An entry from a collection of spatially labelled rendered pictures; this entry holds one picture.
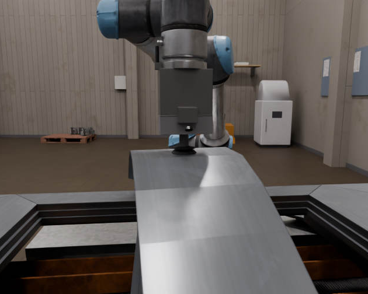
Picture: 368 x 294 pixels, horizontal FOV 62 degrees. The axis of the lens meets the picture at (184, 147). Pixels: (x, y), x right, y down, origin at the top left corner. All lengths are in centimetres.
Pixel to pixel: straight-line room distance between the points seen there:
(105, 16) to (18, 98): 921
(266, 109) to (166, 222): 669
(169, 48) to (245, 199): 25
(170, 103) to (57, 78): 887
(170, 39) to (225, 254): 32
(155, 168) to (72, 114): 876
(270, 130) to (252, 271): 675
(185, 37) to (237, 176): 22
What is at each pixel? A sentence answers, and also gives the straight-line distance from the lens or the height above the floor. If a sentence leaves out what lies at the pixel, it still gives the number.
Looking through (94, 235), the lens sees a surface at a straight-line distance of 107.
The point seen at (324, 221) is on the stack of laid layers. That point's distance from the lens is 82.
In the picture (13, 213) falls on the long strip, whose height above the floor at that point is 86.
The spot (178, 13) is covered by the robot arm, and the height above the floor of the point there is 125.
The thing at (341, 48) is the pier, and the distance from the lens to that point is 548.
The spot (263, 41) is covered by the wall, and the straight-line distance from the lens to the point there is 894.
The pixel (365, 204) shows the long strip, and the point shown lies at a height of 86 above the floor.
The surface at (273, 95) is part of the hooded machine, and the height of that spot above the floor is 118.
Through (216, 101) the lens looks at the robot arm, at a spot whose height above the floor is 111.
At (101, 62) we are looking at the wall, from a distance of 895.
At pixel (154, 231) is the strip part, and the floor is 97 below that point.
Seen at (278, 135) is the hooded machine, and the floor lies 30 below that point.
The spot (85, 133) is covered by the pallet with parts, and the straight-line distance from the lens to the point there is 825.
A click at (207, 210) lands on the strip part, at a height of 98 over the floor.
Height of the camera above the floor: 112
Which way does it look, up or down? 9 degrees down
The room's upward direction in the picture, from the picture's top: straight up
